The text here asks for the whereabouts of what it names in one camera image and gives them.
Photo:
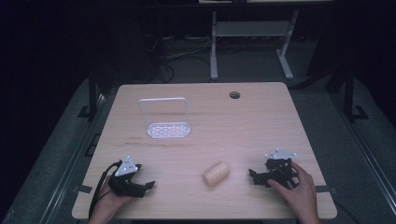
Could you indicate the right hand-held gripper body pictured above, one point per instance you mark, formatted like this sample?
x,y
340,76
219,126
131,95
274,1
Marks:
x,y
281,169

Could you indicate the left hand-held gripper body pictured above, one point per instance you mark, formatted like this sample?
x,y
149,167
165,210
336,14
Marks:
x,y
126,182

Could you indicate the person's left hand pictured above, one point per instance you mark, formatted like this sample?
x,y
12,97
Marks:
x,y
107,202

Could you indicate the person's right hand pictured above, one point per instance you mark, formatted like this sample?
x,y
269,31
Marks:
x,y
299,193

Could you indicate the beige cylindrical bread roll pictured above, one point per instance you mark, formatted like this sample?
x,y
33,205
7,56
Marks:
x,y
216,174

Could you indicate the grey tape strip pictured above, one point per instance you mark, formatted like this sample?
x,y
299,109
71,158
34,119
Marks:
x,y
322,188
83,188

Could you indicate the dark round table grommet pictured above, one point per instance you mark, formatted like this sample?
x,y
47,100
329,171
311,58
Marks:
x,y
234,95

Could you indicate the black metal stand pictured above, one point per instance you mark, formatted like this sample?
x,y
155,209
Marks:
x,y
349,93
92,93

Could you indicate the metal floor rail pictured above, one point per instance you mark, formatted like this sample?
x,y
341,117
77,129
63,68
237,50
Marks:
x,y
73,158
367,149

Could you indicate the white metal desk frame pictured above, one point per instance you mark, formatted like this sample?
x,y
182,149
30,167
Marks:
x,y
249,28

